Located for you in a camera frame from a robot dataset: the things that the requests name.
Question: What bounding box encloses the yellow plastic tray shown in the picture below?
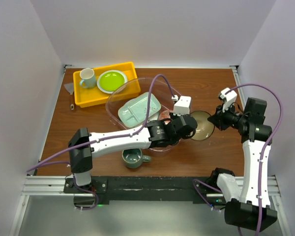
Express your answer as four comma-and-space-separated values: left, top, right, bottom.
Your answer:
73, 61, 141, 108

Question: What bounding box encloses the light blue rectangular dish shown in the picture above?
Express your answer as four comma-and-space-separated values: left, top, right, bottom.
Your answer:
118, 92, 161, 128

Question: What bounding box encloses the red brown bottom bowl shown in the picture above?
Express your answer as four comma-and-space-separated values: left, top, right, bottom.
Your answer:
158, 110, 172, 124

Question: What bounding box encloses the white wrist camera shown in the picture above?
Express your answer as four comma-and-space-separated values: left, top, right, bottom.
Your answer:
172, 95, 192, 116
218, 88, 237, 112

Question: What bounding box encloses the lime green plate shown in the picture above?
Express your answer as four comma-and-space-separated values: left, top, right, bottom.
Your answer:
99, 71, 125, 91

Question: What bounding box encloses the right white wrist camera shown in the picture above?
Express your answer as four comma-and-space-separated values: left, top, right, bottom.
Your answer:
218, 88, 237, 112

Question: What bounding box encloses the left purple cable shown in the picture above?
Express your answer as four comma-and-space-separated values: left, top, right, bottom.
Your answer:
26, 74, 177, 173

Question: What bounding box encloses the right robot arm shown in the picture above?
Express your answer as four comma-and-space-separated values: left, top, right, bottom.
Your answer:
206, 98, 277, 232

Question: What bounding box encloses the brown beige glazed bowl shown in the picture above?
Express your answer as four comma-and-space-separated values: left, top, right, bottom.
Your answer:
191, 111, 215, 141

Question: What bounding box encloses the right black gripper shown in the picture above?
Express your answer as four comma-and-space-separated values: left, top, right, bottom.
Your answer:
208, 101, 248, 131

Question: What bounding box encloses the grey rimmed plate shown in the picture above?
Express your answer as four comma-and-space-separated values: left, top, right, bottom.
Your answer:
97, 70, 128, 94

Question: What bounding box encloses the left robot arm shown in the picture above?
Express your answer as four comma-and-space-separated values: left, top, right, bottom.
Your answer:
68, 114, 198, 193

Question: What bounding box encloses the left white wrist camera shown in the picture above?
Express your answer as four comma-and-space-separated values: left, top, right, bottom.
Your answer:
172, 95, 192, 116

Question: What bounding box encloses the teal ceramic mug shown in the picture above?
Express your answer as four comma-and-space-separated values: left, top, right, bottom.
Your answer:
122, 148, 152, 169

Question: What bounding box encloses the clear plastic bin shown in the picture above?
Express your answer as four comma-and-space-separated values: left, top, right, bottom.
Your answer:
105, 77, 194, 152

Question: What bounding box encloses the light blue white mug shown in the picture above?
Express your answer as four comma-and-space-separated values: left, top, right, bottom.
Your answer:
80, 68, 97, 89

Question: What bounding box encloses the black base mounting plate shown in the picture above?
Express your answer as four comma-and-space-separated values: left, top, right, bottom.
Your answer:
63, 176, 229, 207

